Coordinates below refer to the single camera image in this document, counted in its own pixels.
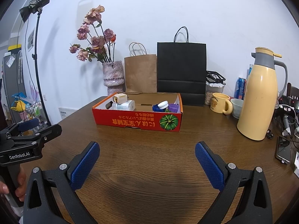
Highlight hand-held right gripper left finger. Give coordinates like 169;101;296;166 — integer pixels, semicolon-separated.
23;141;101;224

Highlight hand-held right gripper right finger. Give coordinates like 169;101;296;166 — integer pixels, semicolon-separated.
195;141;273;224

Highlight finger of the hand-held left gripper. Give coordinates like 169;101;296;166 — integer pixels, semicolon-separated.
14;124;62;148
0;118;40;143

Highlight red cardboard box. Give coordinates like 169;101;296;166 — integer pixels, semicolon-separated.
92;92;183;132

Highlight translucent white plastic bottle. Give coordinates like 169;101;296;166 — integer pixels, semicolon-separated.
114;100;136;111

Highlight beige square plug box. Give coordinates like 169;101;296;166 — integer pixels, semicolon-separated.
112;93;128;104

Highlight person's left hand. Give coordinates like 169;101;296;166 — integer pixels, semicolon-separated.
0;167;27;202

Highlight blue and yellow bags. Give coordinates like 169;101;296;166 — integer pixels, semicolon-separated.
10;93;31;112

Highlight grey fridge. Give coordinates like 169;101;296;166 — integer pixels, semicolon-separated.
2;50;26;122

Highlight black light stand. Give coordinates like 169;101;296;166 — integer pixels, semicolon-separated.
31;8;50;126

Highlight yellow bear mug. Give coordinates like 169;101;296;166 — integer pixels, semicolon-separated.
209;93;233;115

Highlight white cup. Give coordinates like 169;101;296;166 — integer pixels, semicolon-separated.
230;98;244;119

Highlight black smartphone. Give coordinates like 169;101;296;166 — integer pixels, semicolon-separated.
276;136;291;164

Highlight clear container with black lid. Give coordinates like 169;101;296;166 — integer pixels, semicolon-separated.
205;71;226;105

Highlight yellow thermos jug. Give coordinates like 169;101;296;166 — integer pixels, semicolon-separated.
237;47;288;141

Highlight blue drink can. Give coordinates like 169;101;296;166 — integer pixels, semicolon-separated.
234;77;246;99

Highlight pink textured vase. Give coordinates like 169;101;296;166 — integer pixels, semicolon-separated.
102;61;125;96

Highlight white and purple box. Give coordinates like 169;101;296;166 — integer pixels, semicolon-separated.
293;153;299;178

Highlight black paper bag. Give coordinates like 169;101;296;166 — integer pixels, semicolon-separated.
157;27;207;106

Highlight dried pink roses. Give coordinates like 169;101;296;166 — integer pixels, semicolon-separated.
69;5;116;63

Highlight brown paper bag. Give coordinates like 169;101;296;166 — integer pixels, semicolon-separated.
124;42;157;93

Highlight dark wooden chair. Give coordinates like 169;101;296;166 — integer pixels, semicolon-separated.
286;83;299;103

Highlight black studio light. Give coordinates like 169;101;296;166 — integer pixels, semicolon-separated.
19;0;52;17

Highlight wire storage cart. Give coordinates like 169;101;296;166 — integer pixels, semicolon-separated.
22;100;48;131

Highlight wall picture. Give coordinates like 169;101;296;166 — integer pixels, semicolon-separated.
27;30;35;52

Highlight power strip with cables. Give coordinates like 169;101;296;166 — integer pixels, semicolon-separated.
273;94;299;136

